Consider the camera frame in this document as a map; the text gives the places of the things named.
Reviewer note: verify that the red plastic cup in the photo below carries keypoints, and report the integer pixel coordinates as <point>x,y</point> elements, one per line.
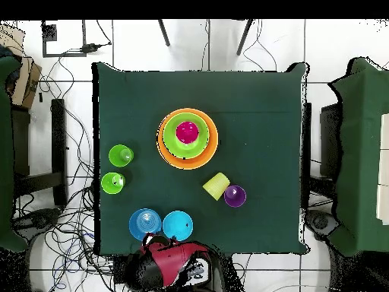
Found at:
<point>187,133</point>

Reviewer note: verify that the black square floor frame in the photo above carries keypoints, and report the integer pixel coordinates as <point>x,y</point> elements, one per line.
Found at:
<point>49,33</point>

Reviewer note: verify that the ribbed cyan plastic bowl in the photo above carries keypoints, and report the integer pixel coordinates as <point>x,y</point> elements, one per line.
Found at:
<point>176,225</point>

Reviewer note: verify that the brown cardboard box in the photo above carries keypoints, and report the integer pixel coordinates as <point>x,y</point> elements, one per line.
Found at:
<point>24,82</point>

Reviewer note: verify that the translucent blue plastic bowl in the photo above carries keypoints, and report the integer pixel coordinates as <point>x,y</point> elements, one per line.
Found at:
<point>144,223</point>

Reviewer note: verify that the white boxes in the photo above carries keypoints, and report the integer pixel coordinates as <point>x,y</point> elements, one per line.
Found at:
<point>384,167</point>

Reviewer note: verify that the black power strip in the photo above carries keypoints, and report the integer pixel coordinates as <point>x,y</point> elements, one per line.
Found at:
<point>119,269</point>

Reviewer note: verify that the yellow plastic cup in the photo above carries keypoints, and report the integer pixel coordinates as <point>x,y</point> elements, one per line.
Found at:
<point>216,185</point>

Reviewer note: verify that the dark green table cloth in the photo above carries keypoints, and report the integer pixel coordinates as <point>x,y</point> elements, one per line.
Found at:
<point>182,91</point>

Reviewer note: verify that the large orange plastic bowl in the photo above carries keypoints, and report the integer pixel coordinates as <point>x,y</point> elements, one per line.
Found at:
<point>188,163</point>

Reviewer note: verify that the purple plastic cup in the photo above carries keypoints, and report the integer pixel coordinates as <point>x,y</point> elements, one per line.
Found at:
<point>235,197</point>

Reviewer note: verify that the black bench frame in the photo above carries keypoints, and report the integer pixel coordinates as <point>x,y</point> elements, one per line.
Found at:
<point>57,152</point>

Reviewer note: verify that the black tripod leg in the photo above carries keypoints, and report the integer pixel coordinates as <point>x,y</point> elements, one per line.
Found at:
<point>164,33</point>
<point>244,36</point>

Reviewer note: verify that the green plastic cup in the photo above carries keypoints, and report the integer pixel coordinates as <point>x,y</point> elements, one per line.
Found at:
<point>117,156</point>
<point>109,184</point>

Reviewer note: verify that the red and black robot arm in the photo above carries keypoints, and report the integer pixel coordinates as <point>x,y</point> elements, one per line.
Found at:
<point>170,261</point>

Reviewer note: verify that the black stand base with knob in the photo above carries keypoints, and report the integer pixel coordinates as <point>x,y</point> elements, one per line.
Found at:
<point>36,220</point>

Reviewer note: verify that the green-clothed side table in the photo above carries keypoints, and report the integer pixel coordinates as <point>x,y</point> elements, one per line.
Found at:
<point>6,152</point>
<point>358,152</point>

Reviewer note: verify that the green plastic bowl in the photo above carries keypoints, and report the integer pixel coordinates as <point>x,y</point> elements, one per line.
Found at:
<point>188,150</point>

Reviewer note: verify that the black power adapter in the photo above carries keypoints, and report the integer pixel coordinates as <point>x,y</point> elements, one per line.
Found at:
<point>91,47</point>

